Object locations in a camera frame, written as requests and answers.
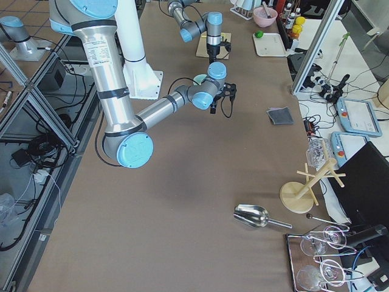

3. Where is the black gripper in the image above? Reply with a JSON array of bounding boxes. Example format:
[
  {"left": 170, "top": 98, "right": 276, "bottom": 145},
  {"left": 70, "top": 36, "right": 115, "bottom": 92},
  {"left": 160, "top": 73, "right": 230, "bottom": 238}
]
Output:
[
  {"left": 209, "top": 83, "right": 236, "bottom": 114},
  {"left": 206, "top": 33, "right": 232, "bottom": 63}
]

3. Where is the light green bowl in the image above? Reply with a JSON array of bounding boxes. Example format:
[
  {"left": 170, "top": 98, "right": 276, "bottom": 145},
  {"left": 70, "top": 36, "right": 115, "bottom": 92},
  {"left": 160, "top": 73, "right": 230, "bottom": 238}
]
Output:
[{"left": 193, "top": 74, "right": 207, "bottom": 85}]

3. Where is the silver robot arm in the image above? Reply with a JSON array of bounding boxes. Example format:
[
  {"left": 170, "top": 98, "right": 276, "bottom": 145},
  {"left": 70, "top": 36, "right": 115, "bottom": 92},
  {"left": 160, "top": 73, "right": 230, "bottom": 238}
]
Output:
[
  {"left": 49, "top": 1, "right": 227, "bottom": 168},
  {"left": 167, "top": 0, "right": 231, "bottom": 63}
]

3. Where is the pink bowl with ice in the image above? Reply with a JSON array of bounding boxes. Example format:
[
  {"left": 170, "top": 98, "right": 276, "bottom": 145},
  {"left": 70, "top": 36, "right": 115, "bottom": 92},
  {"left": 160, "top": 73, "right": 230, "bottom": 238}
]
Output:
[{"left": 253, "top": 7, "right": 278, "bottom": 27}]

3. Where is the bamboo cutting board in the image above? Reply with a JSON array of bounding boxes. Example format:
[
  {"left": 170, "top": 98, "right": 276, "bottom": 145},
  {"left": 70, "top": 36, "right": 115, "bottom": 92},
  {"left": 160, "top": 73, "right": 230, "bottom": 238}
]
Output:
[{"left": 196, "top": 32, "right": 232, "bottom": 60}]

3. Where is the green lime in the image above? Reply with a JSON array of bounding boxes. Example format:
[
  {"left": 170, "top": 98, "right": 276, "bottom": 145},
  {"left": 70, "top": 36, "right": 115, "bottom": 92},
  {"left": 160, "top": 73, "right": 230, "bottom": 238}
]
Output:
[{"left": 255, "top": 30, "right": 264, "bottom": 38}]

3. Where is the cream plastic tray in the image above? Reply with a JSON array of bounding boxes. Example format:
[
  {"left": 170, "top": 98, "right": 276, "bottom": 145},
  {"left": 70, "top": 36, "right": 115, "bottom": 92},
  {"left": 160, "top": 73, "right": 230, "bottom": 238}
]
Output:
[{"left": 252, "top": 33, "right": 286, "bottom": 57}]

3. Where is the grey folded cloth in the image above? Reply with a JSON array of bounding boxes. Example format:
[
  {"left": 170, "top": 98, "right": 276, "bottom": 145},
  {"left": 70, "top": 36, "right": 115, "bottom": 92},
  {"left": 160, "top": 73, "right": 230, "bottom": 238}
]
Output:
[{"left": 266, "top": 107, "right": 294, "bottom": 125}]

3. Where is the metal muddler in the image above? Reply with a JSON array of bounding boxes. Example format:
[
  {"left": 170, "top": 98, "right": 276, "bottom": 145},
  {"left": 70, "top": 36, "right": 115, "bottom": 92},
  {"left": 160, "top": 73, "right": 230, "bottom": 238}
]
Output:
[{"left": 262, "top": 1, "right": 272, "bottom": 19}]

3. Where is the clear plastic container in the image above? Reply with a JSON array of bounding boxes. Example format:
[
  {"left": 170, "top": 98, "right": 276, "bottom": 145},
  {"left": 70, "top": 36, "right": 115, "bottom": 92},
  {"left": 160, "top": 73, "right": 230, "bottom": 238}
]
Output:
[{"left": 306, "top": 138, "right": 329, "bottom": 169}]

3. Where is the metal ice scoop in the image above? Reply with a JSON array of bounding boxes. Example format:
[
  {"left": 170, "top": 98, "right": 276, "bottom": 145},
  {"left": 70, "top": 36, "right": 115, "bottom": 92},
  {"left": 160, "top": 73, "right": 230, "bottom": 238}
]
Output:
[{"left": 233, "top": 204, "right": 293, "bottom": 229}]

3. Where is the wooden mug tree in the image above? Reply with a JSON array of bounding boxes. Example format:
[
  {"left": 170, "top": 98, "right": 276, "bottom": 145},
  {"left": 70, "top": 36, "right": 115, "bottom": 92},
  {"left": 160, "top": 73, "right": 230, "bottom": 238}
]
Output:
[{"left": 280, "top": 146, "right": 346, "bottom": 214}]

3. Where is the near teach pendant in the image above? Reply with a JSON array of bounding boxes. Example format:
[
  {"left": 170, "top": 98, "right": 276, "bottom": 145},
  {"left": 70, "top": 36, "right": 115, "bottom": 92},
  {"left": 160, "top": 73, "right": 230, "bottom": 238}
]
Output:
[{"left": 330, "top": 131, "right": 370, "bottom": 167}]

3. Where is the teach pendant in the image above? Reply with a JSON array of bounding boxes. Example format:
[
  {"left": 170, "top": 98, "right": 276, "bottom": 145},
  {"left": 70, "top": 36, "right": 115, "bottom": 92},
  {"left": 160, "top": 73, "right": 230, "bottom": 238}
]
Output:
[
  {"left": 336, "top": 97, "right": 382, "bottom": 137},
  {"left": 330, "top": 131, "right": 370, "bottom": 167}
]

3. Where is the far teach pendant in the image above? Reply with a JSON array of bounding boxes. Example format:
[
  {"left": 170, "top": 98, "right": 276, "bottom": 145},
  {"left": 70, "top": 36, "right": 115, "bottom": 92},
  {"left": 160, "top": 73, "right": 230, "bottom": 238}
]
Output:
[{"left": 336, "top": 97, "right": 382, "bottom": 137}]

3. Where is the black monitor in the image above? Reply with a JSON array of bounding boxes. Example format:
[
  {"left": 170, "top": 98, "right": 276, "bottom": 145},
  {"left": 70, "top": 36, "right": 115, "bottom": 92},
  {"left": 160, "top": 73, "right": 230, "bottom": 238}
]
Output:
[{"left": 329, "top": 142, "right": 388, "bottom": 227}]

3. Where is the white camera post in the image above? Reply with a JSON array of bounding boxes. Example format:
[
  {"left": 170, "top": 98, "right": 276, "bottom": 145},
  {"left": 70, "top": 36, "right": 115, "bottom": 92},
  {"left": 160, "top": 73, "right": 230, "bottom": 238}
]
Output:
[{"left": 115, "top": 0, "right": 163, "bottom": 100}]

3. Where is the aluminium frame post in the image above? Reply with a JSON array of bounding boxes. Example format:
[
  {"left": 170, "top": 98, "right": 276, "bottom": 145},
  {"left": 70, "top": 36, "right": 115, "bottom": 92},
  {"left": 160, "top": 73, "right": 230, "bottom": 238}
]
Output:
[{"left": 291, "top": 0, "right": 344, "bottom": 96}]

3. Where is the wire glass rack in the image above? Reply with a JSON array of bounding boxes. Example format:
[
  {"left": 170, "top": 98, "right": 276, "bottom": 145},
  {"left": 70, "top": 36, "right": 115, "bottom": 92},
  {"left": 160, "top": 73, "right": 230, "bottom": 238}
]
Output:
[{"left": 285, "top": 225, "right": 364, "bottom": 291}]

